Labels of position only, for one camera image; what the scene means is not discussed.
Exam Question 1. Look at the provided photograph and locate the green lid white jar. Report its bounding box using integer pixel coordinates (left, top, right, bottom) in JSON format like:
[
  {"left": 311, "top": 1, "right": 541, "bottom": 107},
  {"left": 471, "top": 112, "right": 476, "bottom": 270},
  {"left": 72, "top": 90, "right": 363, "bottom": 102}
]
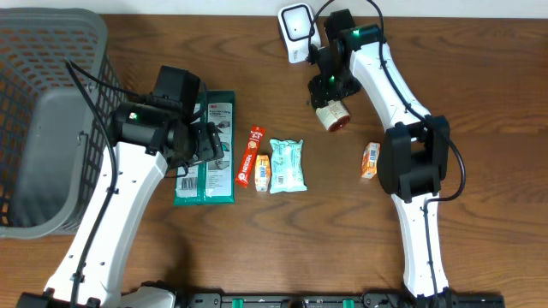
[{"left": 315, "top": 100, "right": 351, "bottom": 132}]

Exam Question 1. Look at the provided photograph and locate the green 3M package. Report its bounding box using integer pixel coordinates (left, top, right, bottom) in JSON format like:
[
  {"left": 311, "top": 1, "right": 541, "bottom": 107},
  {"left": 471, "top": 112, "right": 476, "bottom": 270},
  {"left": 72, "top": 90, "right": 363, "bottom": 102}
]
[{"left": 173, "top": 90, "right": 235, "bottom": 206}]

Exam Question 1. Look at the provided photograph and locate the red Nescafe stick sachet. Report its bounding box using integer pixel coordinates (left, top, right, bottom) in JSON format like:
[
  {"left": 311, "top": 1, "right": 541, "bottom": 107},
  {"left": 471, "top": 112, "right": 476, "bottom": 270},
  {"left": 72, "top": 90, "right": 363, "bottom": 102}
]
[{"left": 235, "top": 126, "right": 265, "bottom": 187}]

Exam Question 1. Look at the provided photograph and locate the orange tissue pack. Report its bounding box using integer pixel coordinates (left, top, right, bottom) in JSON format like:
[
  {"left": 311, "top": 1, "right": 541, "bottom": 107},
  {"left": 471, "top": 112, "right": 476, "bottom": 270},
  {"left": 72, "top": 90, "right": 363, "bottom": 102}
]
[
  {"left": 254, "top": 155, "right": 271, "bottom": 192},
  {"left": 360, "top": 142, "right": 380, "bottom": 179}
]

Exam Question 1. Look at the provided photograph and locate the light blue tissue pack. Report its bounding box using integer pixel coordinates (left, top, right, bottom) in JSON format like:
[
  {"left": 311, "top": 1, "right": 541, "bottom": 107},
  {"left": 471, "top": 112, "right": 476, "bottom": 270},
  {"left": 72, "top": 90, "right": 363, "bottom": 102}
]
[{"left": 270, "top": 139, "right": 307, "bottom": 194}]

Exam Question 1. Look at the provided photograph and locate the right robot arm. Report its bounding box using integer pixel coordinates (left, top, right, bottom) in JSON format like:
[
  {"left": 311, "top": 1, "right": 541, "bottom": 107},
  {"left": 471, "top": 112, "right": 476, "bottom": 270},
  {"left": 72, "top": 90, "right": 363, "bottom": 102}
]
[{"left": 309, "top": 24, "right": 450, "bottom": 299}]

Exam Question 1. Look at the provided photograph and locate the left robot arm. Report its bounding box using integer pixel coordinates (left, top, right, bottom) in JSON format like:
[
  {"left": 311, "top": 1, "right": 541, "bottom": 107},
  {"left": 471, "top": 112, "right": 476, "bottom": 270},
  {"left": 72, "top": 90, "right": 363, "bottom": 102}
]
[{"left": 17, "top": 103, "right": 223, "bottom": 307}]

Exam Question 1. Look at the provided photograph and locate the white barcode scanner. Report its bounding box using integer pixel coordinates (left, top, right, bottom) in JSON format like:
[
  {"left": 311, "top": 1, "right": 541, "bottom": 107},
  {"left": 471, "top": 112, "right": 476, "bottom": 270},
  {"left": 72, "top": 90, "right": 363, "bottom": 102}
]
[{"left": 277, "top": 3, "right": 313, "bottom": 64}]

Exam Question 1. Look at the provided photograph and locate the grey plastic shopping basket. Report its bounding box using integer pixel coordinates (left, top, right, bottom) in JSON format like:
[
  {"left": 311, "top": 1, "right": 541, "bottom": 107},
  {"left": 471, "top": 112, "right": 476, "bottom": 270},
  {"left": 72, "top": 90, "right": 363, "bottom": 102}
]
[{"left": 1, "top": 8, "right": 126, "bottom": 239}]

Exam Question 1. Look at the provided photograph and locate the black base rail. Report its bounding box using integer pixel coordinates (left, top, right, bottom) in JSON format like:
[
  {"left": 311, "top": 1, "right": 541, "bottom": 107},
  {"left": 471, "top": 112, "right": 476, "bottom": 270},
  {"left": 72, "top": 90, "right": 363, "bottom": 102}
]
[{"left": 181, "top": 291, "right": 505, "bottom": 308}]

